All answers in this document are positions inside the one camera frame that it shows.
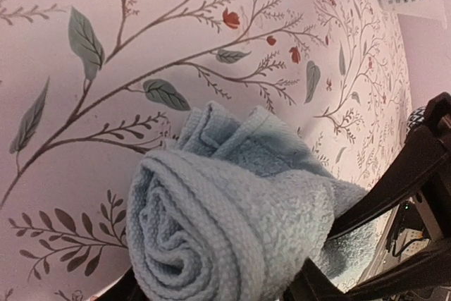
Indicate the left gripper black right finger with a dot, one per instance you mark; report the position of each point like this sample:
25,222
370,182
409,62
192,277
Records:
310,284

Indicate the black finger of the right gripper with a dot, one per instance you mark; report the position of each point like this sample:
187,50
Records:
428,268

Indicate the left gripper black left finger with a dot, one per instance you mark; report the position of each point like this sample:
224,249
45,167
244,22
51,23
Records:
126,289

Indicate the light blue towel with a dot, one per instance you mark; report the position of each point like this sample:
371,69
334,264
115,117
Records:
232,209

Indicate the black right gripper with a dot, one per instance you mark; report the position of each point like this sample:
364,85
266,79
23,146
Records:
421,171

